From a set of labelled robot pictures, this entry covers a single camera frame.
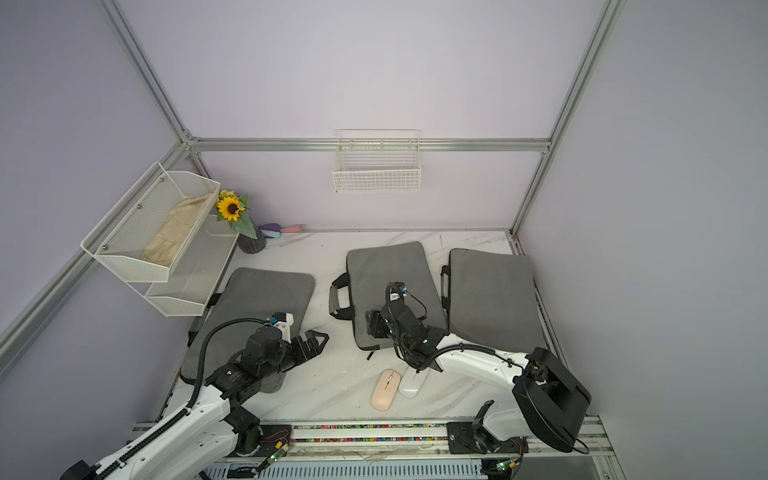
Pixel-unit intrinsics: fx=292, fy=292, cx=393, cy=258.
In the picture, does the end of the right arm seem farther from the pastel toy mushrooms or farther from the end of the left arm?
the pastel toy mushrooms

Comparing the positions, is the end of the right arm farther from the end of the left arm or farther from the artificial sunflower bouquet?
the artificial sunflower bouquet

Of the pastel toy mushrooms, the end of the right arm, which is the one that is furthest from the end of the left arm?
the pastel toy mushrooms

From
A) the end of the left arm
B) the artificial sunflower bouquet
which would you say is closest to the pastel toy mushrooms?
the artificial sunflower bouquet

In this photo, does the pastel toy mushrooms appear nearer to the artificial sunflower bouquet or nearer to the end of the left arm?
the artificial sunflower bouquet
